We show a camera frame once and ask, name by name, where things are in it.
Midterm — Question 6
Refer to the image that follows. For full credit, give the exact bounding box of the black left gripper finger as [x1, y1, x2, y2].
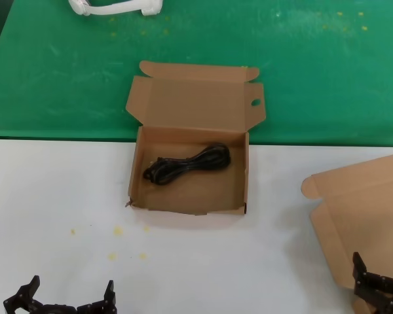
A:
[3, 275, 42, 314]
[77, 280, 117, 314]

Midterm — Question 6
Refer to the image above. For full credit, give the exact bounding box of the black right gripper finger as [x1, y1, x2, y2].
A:
[352, 253, 393, 297]

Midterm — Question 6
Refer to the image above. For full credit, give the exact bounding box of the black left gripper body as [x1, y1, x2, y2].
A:
[26, 304, 79, 314]

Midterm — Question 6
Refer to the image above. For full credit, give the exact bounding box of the plain brown cardboard box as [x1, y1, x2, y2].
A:
[300, 152, 393, 314]

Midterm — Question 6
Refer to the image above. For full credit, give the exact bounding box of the black power cable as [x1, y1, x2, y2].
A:
[143, 142, 232, 186]

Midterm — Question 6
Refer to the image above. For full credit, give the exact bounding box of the cardboard box with round hole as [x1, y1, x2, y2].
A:
[123, 60, 267, 217]

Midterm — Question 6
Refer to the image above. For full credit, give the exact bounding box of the green table cloth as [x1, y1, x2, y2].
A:
[0, 0, 393, 147]

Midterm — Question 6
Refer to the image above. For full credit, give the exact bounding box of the white VR headset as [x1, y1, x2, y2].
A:
[67, 0, 164, 16]

